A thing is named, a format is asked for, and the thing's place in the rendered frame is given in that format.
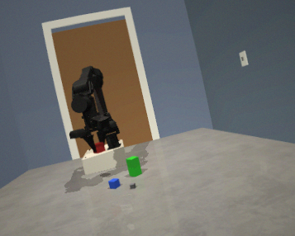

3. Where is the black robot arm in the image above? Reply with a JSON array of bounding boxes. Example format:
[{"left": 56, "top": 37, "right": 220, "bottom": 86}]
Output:
[{"left": 71, "top": 66, "right": 121, "bottom": 151}]

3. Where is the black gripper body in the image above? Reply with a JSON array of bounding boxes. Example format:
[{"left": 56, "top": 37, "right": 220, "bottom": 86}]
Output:
[{"left": 69, "top": 110, "right": 117, "bottom": 139}]

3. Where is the blue block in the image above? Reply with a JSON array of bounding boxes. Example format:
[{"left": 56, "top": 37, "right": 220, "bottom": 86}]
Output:
[{"left": 108, "top": 178, "right": 121, "bottom": 189}]

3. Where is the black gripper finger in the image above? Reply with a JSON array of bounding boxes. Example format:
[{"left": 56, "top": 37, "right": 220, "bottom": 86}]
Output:
[
  {"left": 80, "top": 135, "right": 97, "bottom": 152},
  {"left": 97, "top": 130, "right": 109, "bottom": 144}
]

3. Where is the red block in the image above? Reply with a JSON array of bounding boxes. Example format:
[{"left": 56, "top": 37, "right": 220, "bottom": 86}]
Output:
[{"left": 93, "top": 143, "right": 105, "bottom": 153}]

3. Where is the green block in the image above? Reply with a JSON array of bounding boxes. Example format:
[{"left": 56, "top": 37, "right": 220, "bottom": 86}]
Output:
[
  {"left": 126, "top": 157, "right": 140, "bottom": 168},
  {"left": 128, "top": 166, "right": 142, "bottom": 177}
]

